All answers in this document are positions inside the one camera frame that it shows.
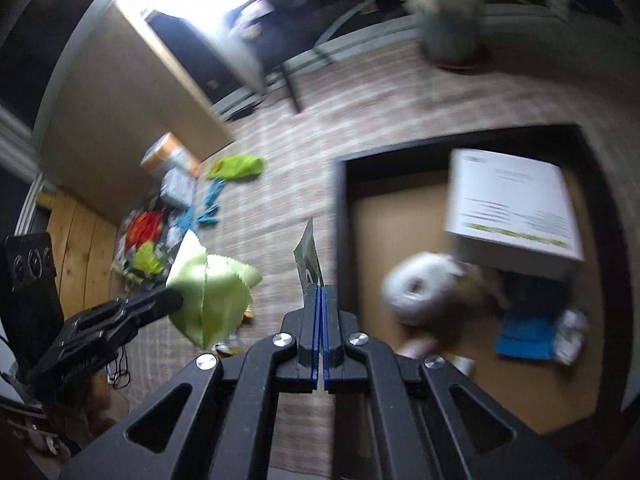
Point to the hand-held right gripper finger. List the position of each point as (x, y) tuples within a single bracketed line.
[(326, 340), (315, 335)]

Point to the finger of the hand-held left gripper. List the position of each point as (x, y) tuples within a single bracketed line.
[(155, 297), (150, 316)]

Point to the light green cloth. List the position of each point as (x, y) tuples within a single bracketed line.
[(215, 290)]

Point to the grey foil packet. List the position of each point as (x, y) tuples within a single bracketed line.
[(307, 260)]

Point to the white dome air freshener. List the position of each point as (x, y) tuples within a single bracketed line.
[(420, 285)]

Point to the teal plastic clip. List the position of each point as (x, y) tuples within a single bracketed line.
[(215, 195), (206, 217)]

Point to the black shallow tray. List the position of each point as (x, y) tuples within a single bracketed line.
[(390, 220)]

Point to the blue packet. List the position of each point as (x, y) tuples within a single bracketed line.
[(525, 335)]

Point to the large white box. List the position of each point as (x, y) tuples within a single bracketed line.
[(510, 200)]

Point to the yellow green comb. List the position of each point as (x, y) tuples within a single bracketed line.
[(147, 259)]

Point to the red packet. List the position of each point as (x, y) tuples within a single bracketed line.
[(145, 227)]

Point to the wooden plank board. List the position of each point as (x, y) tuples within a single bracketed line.
[(75, 240)]

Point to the white labelled tin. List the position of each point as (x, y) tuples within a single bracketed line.
[(177, 187)]

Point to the orange white packet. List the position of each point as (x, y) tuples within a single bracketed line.
[(167, 152)]

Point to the green plastic bottle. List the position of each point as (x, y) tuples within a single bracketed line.
[(235, 167)]

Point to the black power strip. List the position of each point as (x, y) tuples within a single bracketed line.
[(240, 110)]

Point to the pink checked rug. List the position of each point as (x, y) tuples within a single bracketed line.
[(375, 110)]

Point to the black computer case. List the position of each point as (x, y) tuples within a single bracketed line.
[(200, 60)]

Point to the black chair leg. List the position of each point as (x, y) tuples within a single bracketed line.
[(292, 90)]

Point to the brown pot saucer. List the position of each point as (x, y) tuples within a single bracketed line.
[(457, 66)]

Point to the white plant pot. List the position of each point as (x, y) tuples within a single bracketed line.
[(445, 30)]

